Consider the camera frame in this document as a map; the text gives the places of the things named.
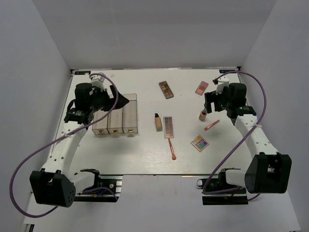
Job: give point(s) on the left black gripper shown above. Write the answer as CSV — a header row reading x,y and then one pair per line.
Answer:
x,y
118,102

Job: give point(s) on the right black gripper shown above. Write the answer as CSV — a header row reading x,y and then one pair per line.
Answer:
x,y
211,97

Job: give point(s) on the round foundation bottle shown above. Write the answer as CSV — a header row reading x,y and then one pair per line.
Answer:
x,y
203,115

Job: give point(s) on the pink blush palette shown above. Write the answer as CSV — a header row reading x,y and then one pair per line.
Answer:
x,y
201,88

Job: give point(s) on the coral short makeup brush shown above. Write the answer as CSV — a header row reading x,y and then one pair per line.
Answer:
x,y
211,125

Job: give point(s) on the beige foundation tube black cap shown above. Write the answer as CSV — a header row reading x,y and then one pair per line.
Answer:
x,y
158,122

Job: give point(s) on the colourful eyeshadow palette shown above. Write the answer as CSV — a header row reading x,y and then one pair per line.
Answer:
x,y
199,143

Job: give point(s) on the brown eyeshadow palette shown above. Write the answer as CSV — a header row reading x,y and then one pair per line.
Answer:
x,y
166,90

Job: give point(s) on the mauve eyeshadow palette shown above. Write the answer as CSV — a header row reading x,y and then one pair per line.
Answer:
x,y
168,127

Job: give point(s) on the pink makeup brush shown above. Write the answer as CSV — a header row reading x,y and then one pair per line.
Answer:
x,y
173,156

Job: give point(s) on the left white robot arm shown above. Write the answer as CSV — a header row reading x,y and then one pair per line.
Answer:
x,y
53,185

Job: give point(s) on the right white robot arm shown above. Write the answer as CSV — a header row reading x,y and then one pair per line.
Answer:
x,y
269,170

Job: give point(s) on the clear right organizer bin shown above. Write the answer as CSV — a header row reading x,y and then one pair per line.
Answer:
x,y
130,114

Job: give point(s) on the clear organizer bin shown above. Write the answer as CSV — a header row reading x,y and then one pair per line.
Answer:
x,y
130,114
100,128
115,121

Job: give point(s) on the clear middle organizer bin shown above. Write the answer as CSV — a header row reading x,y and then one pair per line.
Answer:
x,y
115,121

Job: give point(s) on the clear left organizer bin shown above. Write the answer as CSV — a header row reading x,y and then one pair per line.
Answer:
x,y
100,128

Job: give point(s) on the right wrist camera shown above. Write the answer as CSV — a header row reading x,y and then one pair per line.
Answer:
x,y
220,82

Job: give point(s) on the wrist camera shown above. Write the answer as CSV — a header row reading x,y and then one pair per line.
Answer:
x,y
97,80
220,82

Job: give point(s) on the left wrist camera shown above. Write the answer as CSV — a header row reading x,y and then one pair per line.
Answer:
x,y
97,80

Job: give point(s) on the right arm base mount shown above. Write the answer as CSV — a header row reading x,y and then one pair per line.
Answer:
x,y
234,197

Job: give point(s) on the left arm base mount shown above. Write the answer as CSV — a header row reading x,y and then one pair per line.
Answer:
x,y
107,189

